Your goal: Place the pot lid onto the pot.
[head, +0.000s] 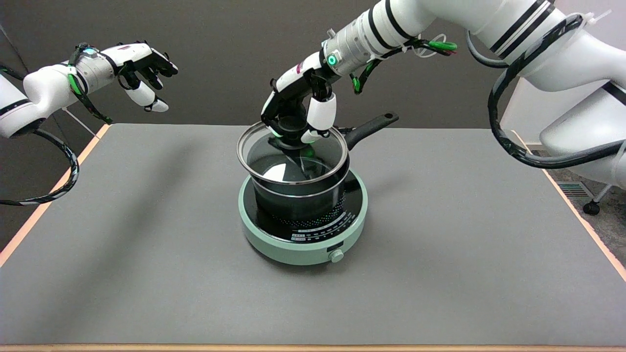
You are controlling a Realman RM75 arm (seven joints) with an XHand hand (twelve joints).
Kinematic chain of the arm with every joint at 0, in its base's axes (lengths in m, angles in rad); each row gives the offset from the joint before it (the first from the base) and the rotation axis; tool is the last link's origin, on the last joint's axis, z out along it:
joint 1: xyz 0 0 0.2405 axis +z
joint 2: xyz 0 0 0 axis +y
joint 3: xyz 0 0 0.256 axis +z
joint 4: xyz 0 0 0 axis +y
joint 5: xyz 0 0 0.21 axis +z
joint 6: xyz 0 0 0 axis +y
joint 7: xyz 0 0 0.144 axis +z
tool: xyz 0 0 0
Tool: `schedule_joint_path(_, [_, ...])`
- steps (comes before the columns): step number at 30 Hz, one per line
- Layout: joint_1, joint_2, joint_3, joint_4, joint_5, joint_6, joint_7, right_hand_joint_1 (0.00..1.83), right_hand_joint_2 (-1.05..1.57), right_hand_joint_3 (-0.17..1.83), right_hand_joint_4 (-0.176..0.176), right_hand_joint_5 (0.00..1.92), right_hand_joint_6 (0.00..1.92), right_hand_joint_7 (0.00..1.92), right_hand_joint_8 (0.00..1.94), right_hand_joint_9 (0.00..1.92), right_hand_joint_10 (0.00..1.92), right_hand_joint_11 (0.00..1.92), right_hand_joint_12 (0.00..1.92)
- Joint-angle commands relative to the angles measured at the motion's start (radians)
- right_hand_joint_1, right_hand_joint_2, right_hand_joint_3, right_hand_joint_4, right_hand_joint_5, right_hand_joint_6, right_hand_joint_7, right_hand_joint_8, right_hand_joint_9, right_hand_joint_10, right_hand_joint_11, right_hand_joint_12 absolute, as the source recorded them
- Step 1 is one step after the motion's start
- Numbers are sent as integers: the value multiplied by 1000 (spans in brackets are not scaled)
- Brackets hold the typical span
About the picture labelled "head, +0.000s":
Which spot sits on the green round induction cooker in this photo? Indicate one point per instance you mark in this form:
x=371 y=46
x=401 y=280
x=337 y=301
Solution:
x=293 y=249

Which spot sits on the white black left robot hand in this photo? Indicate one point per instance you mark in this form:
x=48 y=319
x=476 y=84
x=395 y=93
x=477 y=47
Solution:
x=137 y=54

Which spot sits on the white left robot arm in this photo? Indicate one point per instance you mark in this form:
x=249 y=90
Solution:
x=44 y=90

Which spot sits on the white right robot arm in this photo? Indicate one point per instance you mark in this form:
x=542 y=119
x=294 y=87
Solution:
x=587 y=63

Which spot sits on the floor vent grille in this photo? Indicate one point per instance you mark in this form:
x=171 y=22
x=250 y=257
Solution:
x=574 y=189

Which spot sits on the glass pot lid black knob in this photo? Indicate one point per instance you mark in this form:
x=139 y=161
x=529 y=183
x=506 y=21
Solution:
x=283 y=171

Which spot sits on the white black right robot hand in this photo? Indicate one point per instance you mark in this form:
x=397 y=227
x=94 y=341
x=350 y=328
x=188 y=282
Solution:
x=323 y=112

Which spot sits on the stand leg with black caster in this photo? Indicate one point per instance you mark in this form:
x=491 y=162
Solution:
x=591 y=208

